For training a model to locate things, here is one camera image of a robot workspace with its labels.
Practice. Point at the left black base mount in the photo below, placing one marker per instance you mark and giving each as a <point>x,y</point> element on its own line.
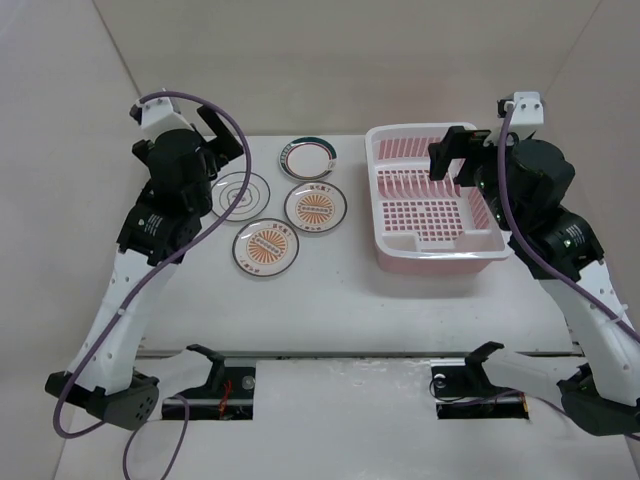
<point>235,387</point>

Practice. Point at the plate with cloud outline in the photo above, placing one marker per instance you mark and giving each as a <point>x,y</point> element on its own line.
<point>252,202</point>

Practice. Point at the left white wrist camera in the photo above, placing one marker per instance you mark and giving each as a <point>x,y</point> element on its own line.
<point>158,116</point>

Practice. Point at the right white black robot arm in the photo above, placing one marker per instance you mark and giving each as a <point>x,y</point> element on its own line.
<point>600,394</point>

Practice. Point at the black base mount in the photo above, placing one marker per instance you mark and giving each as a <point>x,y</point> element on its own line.
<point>235,387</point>
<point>455,387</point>

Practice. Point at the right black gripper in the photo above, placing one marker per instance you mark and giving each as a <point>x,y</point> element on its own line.
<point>457,144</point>

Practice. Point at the plate with green red rim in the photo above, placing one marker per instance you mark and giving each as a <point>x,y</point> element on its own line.
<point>308,158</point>

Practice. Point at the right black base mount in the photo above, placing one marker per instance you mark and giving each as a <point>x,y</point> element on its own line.
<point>455,387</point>

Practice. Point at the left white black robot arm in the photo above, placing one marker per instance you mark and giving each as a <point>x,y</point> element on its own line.
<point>161,227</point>

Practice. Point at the orange sunburst plate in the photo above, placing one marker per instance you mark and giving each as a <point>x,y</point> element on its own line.
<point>265,248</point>
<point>315,207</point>

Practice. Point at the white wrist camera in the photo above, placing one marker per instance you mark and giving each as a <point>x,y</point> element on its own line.
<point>158,116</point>
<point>527,111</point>

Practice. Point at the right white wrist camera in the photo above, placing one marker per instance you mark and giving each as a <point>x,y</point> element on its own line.
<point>527,111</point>

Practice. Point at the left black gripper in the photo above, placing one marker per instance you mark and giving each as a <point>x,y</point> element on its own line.
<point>223,147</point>

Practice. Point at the pink white dish rack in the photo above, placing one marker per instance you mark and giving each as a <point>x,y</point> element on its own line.
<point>422,226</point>

